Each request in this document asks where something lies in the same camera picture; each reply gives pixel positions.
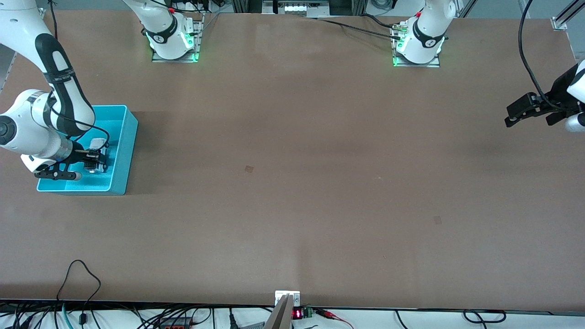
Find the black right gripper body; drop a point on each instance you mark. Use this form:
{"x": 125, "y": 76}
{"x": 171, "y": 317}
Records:
{"x": 78, "y": 156}

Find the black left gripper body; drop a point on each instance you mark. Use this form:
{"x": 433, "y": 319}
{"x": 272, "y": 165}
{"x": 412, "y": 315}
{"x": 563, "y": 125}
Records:
{"x": 560, "y": 89}

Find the white toy jeep black roof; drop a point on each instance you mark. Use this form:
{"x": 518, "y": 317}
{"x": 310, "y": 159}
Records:
{"x": 97, "y": 143}

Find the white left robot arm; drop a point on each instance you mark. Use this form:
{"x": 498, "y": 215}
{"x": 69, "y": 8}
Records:
{"x": 425, "y": 32}

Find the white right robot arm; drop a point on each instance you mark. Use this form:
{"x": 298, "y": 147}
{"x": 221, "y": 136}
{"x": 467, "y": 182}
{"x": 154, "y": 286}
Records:
{"x": 27, "y": 132}

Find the turquoise plastic bin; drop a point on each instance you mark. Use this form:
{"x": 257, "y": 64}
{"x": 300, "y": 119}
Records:
{"x": 116, "y": 178}

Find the black plug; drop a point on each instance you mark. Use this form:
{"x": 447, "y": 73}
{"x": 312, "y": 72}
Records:
{"x": 232, "y": 320}

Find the grey lit equipment unit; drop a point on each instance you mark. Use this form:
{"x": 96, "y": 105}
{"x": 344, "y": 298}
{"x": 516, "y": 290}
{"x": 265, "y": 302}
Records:
{"x": 297, "y": 8}

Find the red digit display module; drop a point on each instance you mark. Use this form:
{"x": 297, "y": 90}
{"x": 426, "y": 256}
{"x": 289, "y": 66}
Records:
{"x": 297, "y": 314}

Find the green terminal block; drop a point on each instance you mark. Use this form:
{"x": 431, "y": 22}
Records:
{"x": 308, "y": 312}

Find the red clip leads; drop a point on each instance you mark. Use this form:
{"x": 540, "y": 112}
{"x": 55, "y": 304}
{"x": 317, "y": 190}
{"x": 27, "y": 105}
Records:
{"x": 331, "y": 315}

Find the aluminium frame profile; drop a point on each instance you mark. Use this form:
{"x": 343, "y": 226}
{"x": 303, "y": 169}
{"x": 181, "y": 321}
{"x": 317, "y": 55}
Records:
{"x": 558, "y": 23}

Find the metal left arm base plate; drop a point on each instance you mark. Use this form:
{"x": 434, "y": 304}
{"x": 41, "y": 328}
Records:
{"x": 416, "y": 65}

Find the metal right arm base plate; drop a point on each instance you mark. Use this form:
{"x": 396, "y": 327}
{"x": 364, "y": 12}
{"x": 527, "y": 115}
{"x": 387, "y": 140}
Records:
{"x": 176, "y": 60}

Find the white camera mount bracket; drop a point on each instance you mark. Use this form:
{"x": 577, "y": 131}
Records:
{"x": 279, "y": 295}

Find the grey camera post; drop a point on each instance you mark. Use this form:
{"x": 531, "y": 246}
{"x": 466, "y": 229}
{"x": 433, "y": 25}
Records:
{"x": 279, "y": 317}

